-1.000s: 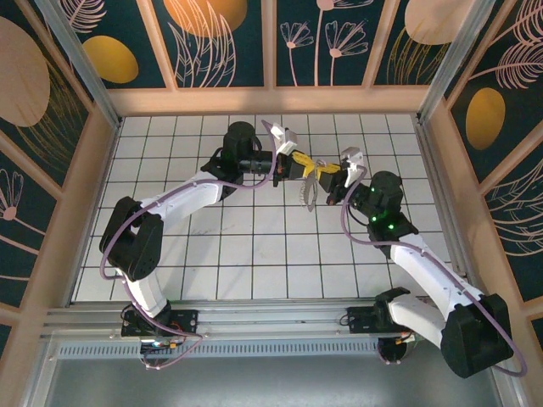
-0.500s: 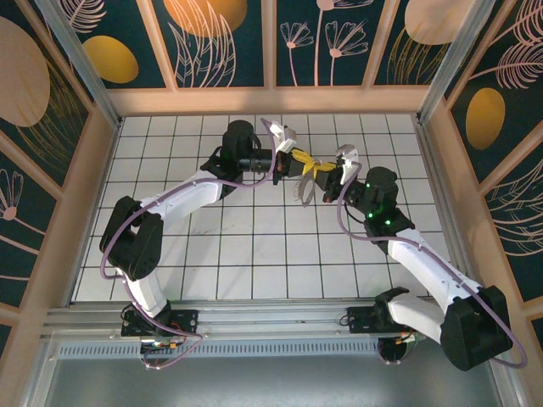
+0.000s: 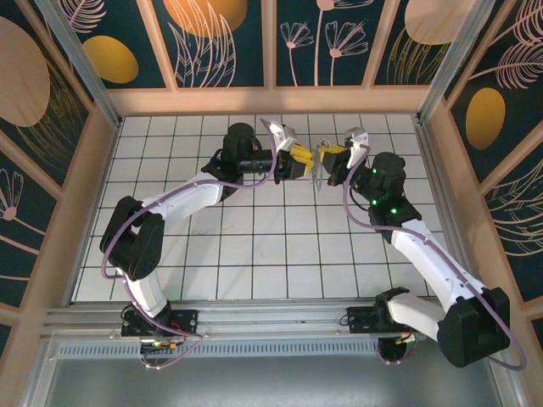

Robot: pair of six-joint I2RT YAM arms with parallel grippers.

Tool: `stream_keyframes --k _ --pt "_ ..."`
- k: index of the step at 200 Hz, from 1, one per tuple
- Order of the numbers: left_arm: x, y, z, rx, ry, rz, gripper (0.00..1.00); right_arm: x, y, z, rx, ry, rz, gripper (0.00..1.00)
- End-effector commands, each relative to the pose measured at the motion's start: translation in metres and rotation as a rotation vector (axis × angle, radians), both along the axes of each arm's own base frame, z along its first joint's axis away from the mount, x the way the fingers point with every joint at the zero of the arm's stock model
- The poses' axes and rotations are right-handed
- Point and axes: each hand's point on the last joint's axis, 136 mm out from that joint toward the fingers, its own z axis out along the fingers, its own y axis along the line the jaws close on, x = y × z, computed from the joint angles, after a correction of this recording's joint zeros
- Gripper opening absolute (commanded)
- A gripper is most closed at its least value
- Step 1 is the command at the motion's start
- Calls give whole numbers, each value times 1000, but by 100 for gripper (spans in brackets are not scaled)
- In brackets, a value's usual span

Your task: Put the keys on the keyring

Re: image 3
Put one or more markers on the clear plastic zip bag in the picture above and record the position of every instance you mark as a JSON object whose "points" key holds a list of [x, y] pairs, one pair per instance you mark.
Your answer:
{"points": [[317, 176]]}

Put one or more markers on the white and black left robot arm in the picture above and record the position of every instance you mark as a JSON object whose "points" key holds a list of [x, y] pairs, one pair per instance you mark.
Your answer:
{"points": [[186, 199]]}

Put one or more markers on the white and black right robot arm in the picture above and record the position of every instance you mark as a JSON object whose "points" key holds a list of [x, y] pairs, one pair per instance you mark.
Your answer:
{"points": [[424, 258]]}

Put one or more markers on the grey sheet metal panel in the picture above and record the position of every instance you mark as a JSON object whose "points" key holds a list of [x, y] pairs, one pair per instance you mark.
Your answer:
{"points": [[271, 386]]}

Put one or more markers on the aluminium side rail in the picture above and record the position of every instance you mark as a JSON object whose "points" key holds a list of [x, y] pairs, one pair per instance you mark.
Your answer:
{"points": [[441, 169]]}

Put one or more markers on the aluminium frame post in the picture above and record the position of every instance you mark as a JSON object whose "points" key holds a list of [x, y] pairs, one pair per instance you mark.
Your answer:
{"points": [[80, 63], [458, 55]]}

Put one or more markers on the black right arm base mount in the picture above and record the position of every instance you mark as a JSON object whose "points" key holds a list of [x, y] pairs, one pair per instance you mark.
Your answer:
{"points": [[360, 318]]}

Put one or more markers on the long aluminium base rail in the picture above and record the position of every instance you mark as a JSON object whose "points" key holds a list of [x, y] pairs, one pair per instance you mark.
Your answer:
{"points": [[271, 318]]}

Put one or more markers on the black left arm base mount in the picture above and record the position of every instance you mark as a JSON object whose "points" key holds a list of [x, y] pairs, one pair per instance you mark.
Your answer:
{"points": [[182, 320]]}

